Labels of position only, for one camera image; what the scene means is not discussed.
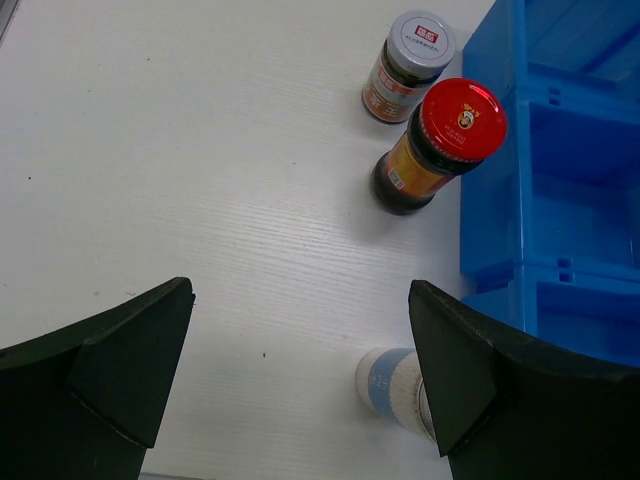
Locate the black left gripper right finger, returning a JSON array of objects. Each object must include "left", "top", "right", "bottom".
[{"left": 408, "top": 280, "right": 639, "bottom": 479}]

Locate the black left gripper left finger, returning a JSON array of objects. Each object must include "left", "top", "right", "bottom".
[{"left": 1, "top": 277, "right": 194, "bottom": 479}]

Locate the blue-label white seasoning bottle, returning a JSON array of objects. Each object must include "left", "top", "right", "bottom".
[{"left": 355, "top": 348, "right": 436, "bottom": 443}]

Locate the white-lid dark sauce jar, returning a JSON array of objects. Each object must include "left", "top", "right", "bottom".
[{"left": 362, "top": 10, "right": 457, "bottom": 124}]

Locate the red-lid chili sauce jar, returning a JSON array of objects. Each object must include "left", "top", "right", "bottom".
[{"left": 371, "top": 78, "right": 508, "bottom": 215}]

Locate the blue three-compartment plastic bin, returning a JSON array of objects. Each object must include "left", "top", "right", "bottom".
[{"left": 460, "top": 0, "right": 639, "bottom": 366}]

